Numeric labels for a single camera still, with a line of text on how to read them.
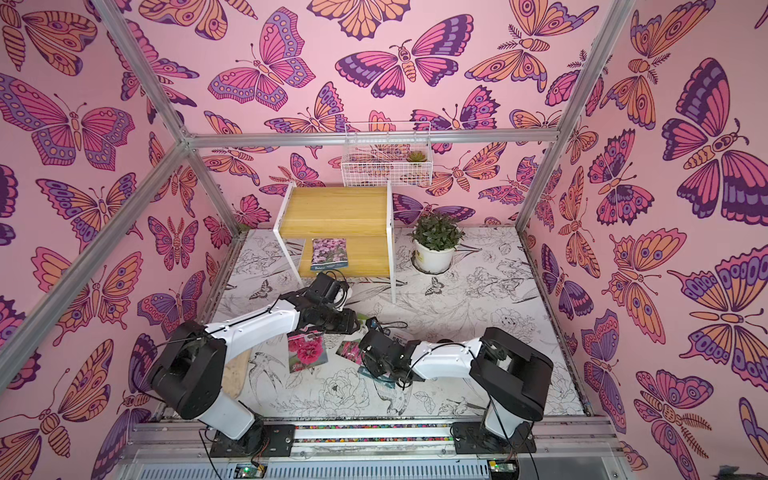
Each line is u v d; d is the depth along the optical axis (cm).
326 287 72
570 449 71
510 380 45
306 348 90
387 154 95
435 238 94
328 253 92
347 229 77
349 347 89
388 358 66
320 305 72
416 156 92
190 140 92
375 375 77
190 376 45
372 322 79
